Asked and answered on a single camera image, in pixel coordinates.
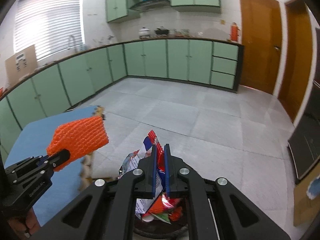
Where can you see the blue scalloped table mat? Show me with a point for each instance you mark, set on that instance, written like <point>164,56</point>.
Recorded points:
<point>32,135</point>

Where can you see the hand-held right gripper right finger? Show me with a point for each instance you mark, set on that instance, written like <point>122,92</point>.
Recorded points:
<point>166,175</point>

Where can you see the white window blind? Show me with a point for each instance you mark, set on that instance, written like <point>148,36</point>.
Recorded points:
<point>47,22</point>

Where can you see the red thermos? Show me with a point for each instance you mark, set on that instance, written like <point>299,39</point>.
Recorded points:
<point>234,32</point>

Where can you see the white pot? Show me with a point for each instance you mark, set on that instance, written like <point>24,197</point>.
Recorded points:
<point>144,32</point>

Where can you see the person's left hand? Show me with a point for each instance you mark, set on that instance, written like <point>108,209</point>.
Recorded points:
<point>32,222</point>

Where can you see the black wok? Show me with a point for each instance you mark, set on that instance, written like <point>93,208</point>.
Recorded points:
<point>162,31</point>

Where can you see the wooden door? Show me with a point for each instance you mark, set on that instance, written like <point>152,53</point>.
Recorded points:
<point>260,42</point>
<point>297,55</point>

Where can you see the blue white snack packet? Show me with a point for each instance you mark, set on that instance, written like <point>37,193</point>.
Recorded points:
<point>147,147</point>

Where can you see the green base cabinets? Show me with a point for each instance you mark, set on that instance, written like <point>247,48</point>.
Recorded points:
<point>150,60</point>

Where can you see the black glass cabinet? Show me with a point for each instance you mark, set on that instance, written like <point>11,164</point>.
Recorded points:
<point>307,142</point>

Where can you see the cardboard sheet with scale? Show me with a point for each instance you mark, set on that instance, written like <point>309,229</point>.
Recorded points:
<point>15,72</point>

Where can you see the steel range hood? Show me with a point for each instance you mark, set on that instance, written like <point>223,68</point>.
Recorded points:
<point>150,4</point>

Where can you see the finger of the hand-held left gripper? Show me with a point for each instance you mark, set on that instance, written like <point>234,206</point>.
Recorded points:
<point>58,157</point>
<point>25,165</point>

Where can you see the steel faucet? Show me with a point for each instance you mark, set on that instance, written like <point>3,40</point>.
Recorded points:
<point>74,43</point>

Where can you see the blue cloth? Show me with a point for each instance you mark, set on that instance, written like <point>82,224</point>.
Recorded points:
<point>313,188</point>

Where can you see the black-lined trash bin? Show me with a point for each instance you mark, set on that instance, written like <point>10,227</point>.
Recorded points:
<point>162,230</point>

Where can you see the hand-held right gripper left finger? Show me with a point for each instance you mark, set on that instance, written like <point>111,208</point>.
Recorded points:
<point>153,177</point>

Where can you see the orange foam fruit net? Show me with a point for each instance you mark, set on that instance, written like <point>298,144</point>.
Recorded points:
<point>80,137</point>

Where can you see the red plastic bag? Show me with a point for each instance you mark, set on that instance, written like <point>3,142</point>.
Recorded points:
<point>162,203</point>

